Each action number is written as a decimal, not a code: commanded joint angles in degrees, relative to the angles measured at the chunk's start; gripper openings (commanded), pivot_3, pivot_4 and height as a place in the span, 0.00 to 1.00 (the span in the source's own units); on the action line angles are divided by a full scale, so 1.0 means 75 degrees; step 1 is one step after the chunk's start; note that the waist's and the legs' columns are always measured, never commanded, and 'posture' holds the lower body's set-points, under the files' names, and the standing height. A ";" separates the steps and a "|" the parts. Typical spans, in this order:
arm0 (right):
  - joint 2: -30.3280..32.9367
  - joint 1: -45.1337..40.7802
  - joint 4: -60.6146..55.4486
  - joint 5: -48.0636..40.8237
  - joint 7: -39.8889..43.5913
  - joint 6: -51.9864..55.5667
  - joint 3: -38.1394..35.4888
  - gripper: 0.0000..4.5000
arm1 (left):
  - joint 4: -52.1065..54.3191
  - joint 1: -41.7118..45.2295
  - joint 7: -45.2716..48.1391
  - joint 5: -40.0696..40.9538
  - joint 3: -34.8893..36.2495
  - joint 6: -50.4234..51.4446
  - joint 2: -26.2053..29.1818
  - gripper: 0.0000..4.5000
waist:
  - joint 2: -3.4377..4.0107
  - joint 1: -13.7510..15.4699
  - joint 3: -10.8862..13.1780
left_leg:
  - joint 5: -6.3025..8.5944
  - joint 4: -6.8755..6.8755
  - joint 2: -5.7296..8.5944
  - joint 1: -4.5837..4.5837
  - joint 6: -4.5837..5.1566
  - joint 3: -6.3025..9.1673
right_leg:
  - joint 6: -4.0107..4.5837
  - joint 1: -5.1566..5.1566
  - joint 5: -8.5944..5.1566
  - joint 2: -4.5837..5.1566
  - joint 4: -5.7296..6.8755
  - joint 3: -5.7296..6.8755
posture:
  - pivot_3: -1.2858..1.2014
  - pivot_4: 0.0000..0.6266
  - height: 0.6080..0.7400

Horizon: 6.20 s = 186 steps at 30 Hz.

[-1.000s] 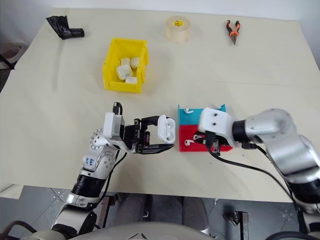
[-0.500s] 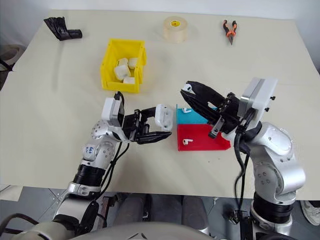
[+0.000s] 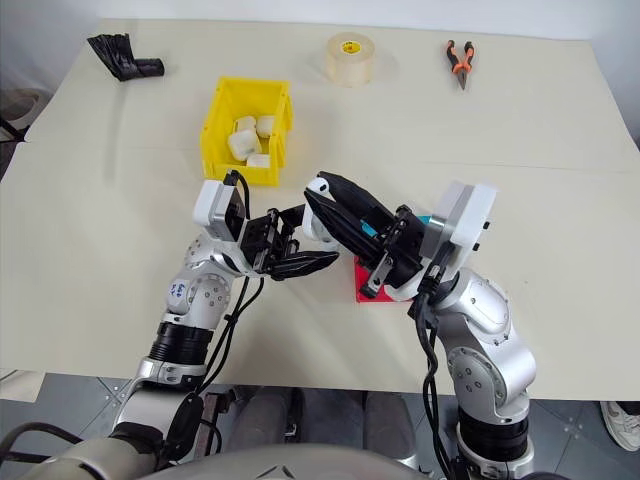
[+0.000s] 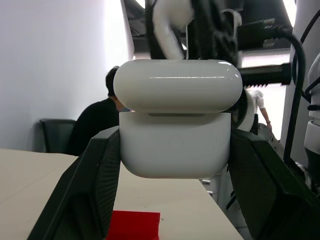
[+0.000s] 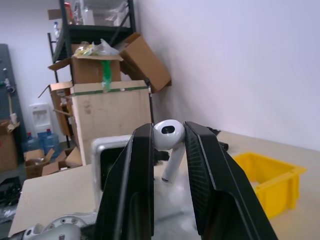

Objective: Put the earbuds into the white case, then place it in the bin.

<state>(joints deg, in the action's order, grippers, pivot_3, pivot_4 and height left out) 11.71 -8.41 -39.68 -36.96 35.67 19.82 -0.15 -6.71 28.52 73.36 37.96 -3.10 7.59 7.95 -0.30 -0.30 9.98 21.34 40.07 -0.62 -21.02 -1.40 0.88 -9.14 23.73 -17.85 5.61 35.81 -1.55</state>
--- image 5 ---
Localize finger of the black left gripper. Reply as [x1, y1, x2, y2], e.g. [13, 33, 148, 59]
[154, 149, 170, 168]

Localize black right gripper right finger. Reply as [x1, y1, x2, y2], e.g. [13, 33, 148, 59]
[183, 121, 279, 240]

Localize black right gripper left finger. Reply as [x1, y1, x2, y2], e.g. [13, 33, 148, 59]
[93, 122, 156, 240]

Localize white earbud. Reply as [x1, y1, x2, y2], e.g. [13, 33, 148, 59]
[152, 119, 187, 184]

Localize yellow plastic bin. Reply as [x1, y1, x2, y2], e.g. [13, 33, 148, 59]
[230, 151, 307, 220]

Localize small open cardboard box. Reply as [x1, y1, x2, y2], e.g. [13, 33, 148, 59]
[41, 146, 84, 177]
[24, 148, 56, 180]

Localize large plywood crate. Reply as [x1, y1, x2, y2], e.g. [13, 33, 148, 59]
[69, 79, 154, 166]

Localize black object on table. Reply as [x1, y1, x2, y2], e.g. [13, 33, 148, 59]
[207, 126, 230, 152]

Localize black pole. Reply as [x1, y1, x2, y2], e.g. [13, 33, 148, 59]
[144, 77, 156, 126]

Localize blue water jug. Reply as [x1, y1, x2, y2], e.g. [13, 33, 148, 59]
[21, 132, 41, 154]
[37, 128, 61, 156]

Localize open cardboard box with flaps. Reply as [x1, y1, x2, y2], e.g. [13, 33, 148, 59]
[37, 80, 75, 138]

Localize white water dispenser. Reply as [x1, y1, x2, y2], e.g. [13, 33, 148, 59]
[29, 103, 51, 134]

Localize tilted cardboard box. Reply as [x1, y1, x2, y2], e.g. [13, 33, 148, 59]
[118, 32, 173, 94]

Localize open cardboard box with bags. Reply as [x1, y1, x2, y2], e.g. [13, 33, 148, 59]
[47, 53, 124, 85]

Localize black clutter pile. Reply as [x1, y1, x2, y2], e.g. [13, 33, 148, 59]
[0, 175, 24, 209]

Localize brown cardboard box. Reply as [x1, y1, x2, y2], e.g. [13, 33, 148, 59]
[0, 119, 21, 172]

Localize clear plastic bag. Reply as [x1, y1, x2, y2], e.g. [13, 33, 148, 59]
[73, 38, 120, 58]

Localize grey pegboard panel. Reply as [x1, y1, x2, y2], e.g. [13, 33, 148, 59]
[0, 43, 27, 151]

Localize black metal shelf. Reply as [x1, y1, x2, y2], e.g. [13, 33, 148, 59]
[47, 0, 138, 84]

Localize clear water bottle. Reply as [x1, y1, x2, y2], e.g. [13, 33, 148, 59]
[51, 20, 63, 43]

